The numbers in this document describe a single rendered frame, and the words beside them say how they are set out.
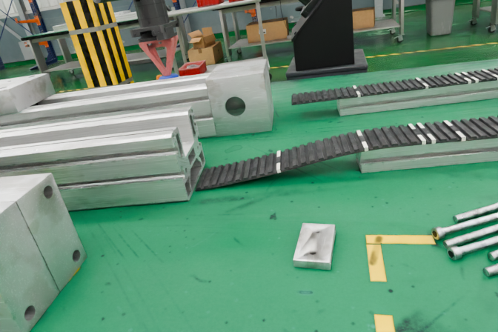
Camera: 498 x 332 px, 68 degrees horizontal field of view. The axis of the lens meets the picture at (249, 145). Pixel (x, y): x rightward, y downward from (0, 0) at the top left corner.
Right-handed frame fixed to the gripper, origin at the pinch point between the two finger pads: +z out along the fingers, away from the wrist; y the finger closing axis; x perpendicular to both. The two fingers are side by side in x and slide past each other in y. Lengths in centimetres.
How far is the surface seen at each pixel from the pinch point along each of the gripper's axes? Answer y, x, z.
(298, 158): 32.3, 25.1, 6.4
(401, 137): 32.8, 36.7, 4.8
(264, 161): 31.3, 21.0, 6.9
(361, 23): -447, 114, 53
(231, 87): 17.8, 16.0, 0.4
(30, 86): 13.2, -19.9, -3.1
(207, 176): 32.1, 13.6, 7.9
